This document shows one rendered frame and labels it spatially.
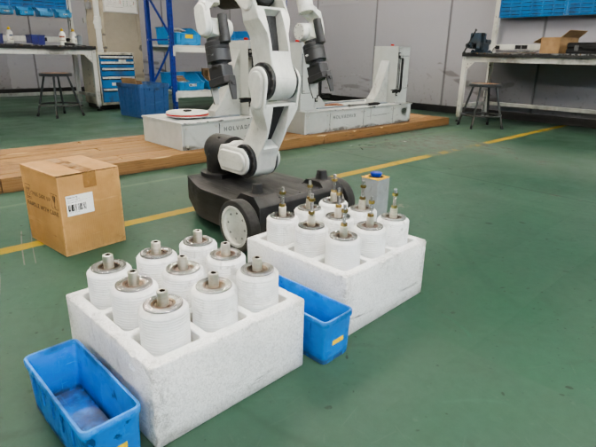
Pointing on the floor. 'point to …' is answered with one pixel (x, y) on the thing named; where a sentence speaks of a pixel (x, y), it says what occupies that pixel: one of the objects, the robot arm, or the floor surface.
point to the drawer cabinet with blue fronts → (107, 76)
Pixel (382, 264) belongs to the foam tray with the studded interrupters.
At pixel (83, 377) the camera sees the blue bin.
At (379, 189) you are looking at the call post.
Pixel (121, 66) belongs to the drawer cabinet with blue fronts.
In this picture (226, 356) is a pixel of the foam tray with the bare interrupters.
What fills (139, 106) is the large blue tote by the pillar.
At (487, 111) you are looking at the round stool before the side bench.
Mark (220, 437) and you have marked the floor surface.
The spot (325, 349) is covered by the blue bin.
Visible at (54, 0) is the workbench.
